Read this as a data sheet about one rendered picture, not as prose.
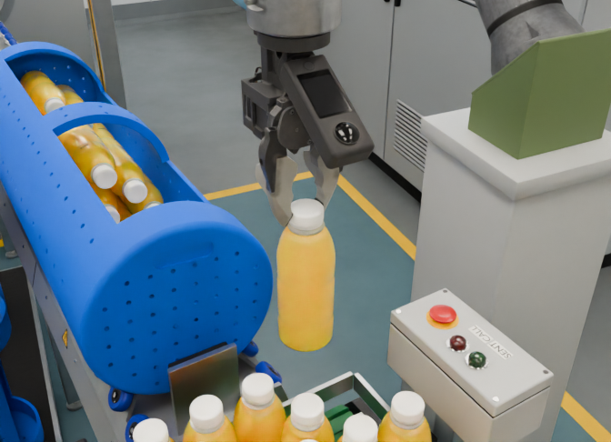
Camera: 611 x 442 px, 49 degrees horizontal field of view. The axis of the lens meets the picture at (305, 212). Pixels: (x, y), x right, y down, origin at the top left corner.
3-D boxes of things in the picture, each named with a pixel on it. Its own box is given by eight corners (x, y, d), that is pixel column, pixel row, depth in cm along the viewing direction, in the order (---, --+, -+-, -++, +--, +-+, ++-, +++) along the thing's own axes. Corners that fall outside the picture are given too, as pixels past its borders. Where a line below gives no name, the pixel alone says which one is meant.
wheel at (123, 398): (119, 381, 101) (108, 379, 100) (137, 380, 98) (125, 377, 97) (115, 412, 99) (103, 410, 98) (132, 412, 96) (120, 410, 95)
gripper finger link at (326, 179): (318, 185, 81) (307, 118, 75) (346, 207, 77) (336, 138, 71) (296, 196, 80) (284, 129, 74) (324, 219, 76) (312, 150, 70)
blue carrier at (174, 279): (103, 147, 171) (93, 35, 156) (271, 359, 107) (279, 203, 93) (-19, 168, 157) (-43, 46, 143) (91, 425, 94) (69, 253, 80)
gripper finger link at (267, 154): (290, 184, 73) (302, 107, 69) (298, 190, 72) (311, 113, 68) (252, 188, 71) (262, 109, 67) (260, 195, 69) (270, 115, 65)
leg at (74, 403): (82, 395, 225) (43, 239, 191) (87, 406, 220) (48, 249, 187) (65, 402, 222) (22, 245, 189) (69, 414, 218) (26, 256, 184)
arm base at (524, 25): (549, 75, 145) (533, 33, 147) (612, 31, 127) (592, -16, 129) (476, 91, 139) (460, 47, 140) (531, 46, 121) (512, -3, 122)
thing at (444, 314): (443, 306, 94) (444, 299, 93) (461, 321, 91) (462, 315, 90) (423, 315, 92) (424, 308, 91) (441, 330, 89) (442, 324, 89)
